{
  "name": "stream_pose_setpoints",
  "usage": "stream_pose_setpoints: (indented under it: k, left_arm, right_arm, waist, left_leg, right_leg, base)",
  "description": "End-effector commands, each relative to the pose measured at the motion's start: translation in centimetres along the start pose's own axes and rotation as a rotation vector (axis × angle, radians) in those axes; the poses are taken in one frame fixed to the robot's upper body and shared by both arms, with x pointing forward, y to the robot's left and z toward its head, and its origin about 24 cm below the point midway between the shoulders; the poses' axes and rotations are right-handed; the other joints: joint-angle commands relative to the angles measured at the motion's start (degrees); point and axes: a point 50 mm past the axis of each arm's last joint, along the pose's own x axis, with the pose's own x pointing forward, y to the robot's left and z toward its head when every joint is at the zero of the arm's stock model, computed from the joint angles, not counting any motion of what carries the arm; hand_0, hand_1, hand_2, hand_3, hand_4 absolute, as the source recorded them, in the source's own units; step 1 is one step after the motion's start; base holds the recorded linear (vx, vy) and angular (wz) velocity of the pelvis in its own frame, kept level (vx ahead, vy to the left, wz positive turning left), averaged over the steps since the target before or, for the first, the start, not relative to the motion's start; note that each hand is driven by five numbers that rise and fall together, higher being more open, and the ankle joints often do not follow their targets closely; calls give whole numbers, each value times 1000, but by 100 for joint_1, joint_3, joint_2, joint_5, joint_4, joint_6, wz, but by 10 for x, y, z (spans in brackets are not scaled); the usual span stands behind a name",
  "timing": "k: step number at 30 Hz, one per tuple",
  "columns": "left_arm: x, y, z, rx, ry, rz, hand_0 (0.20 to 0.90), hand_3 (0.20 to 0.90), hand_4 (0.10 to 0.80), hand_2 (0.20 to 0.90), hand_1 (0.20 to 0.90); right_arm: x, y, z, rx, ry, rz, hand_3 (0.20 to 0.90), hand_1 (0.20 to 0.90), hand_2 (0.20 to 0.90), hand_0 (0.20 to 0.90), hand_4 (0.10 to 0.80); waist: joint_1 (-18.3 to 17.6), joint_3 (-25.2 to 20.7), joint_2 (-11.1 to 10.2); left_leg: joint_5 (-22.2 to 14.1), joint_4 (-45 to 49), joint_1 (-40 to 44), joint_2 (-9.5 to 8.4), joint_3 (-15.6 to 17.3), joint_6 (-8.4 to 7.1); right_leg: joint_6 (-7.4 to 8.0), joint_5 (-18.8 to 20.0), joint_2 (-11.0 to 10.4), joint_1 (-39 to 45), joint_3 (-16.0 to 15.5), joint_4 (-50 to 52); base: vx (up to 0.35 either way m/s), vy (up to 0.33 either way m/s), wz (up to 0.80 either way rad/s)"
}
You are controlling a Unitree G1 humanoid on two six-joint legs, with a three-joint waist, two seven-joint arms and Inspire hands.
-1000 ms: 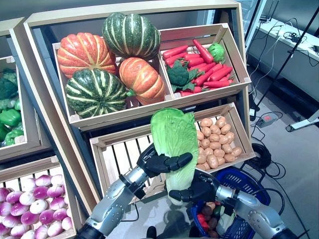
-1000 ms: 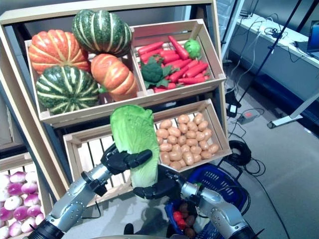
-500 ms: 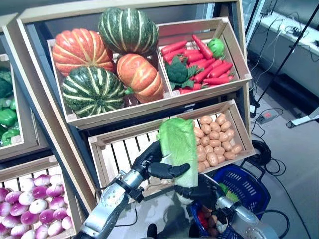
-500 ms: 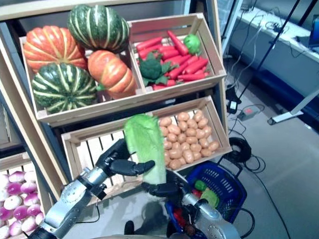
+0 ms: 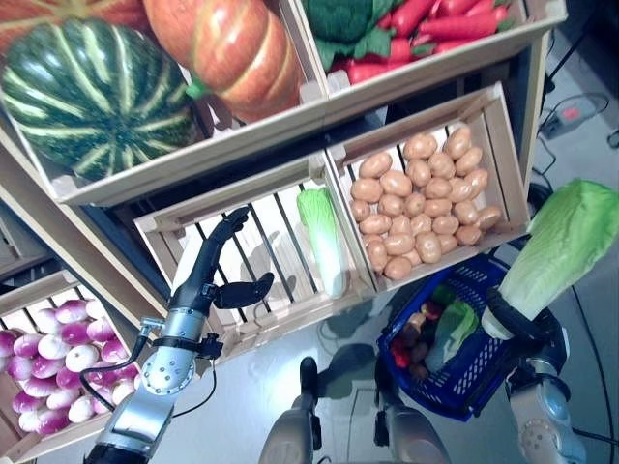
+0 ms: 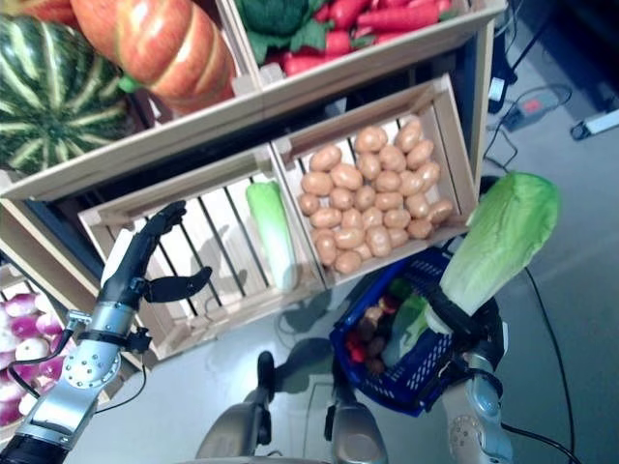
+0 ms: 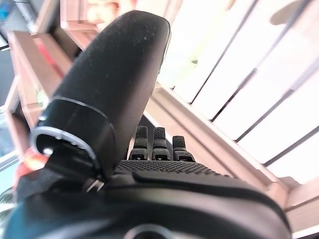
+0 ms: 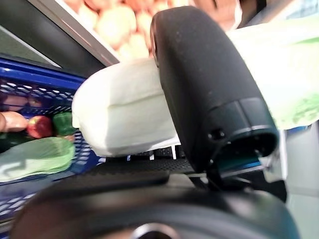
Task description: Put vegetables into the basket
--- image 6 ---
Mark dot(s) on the dark green leafy broccoli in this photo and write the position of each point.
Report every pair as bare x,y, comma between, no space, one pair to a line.
275,24

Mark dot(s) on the light wooden shelf frame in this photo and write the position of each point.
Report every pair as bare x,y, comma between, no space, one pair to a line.
483,96

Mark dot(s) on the red yellow apple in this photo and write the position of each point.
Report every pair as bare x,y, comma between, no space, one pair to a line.
387,304

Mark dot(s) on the silver left robot leg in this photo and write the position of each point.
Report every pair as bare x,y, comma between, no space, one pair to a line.
232,425

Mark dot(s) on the grey power strip red switch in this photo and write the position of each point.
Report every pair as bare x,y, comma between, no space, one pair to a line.
529,108

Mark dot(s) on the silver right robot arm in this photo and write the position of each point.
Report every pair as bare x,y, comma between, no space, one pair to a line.
476,415

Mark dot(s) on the brown potato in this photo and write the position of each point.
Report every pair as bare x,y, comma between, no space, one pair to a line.
367,332

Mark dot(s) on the large round orange pumpkin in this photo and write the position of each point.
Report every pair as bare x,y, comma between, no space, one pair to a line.
48,9

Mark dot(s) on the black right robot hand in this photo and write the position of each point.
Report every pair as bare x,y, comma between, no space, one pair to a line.
486,333

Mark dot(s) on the white flat floor device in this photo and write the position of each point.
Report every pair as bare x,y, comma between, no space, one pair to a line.
595,126

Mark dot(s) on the white power adapter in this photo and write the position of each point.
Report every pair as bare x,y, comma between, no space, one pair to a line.
495,89

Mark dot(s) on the orange red carrot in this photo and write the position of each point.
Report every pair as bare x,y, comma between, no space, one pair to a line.
401,18
350,12
304,63

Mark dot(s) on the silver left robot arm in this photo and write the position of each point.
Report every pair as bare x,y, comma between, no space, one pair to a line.
72,386

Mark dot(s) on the elongated orange pumpkin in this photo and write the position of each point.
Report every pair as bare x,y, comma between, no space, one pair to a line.
164,48

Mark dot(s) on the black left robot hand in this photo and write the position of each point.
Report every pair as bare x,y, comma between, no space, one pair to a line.
130,275

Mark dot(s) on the green bell pepper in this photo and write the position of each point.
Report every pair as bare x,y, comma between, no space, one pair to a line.
401,287

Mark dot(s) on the blue plastic shopping basket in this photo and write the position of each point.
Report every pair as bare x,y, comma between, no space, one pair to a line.
341,338

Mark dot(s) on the green striped pumpkin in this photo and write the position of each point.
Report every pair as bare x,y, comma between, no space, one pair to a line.
53,96

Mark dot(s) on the red tomato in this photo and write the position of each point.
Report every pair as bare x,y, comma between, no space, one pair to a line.
355,350

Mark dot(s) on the green white napa cabbage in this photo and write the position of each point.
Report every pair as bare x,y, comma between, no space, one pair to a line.
508,232
408,333
273,232

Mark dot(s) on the purple white turnip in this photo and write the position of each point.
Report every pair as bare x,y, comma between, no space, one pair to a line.
48,323
21,374
48,367
6,333
7,360
19,305
31,349
60,340
26,405
24,326
9,391

